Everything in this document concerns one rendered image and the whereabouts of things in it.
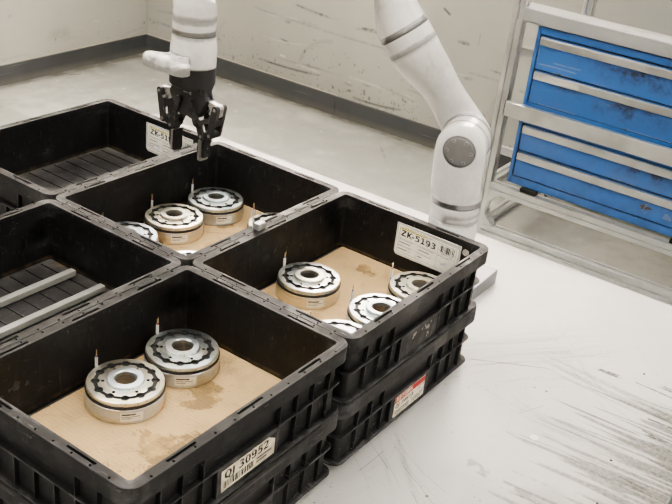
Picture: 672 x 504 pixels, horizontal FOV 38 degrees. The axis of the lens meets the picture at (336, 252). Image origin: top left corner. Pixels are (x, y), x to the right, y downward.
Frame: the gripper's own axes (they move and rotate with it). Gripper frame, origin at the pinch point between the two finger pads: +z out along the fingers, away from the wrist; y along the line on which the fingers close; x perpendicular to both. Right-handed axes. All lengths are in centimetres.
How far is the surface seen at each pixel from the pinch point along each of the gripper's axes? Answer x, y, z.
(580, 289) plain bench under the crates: -62, -51, 30
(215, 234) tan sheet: -5.0, -2.5, 17.3
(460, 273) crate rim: -10, -49, 8
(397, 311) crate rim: 8.4, -48.6, 7.5
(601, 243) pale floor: -238, -1, 100
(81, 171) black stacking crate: -5.7, 33.7, 17.4
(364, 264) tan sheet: -15.9, -27.5, 17.4
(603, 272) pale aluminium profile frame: -189, -18, 87
